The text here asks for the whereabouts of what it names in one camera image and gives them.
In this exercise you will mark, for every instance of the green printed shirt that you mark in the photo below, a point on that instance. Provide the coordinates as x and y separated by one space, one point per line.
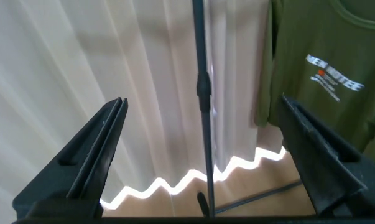
314 37

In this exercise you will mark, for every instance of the beige curtain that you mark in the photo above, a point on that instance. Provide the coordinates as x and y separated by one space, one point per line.
81 62

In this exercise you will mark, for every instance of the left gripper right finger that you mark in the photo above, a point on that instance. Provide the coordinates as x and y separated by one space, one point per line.
336 174

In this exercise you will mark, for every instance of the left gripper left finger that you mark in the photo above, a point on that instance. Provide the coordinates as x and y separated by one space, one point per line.
81 174

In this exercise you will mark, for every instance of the black clothes rack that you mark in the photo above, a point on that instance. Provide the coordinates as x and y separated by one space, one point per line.
203 87

